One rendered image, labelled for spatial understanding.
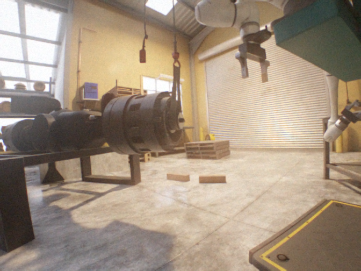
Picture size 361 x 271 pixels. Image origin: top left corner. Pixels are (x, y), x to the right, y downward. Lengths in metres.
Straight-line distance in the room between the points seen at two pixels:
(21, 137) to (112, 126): 2.06
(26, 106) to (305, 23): 3.62
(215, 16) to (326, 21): 0.46
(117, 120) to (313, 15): 1.28
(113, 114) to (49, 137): 0.93
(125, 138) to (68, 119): 0.88
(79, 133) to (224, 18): 1.65
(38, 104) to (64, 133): 1.60
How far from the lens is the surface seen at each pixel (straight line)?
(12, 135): 3.28
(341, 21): 0.50
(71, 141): 2.03
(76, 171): 3.80
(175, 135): 1.55
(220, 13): 0.82
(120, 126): 1.37
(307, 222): 0.89
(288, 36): 0.51
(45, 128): 2.21
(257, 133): 6.60
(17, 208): 1.60
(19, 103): 3.64
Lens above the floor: 0.73
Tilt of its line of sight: level
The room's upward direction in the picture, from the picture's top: 3 degrees counter-clockwise
